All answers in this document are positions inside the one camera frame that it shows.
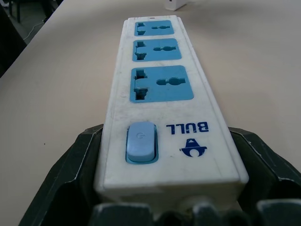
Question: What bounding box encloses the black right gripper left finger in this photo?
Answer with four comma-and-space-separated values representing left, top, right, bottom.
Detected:
18, 123, 104, 226

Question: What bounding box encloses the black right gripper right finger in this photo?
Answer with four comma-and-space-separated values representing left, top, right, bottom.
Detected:
228, 127, 301, 226

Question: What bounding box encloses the white blue power strip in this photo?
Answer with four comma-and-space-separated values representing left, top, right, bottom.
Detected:
93, 15, 249, 212

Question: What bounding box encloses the white charger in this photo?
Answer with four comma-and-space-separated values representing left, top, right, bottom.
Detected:
165, 0, 188, 11

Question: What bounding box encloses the white cable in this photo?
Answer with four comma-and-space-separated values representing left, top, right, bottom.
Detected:
23, 19, 46, 40

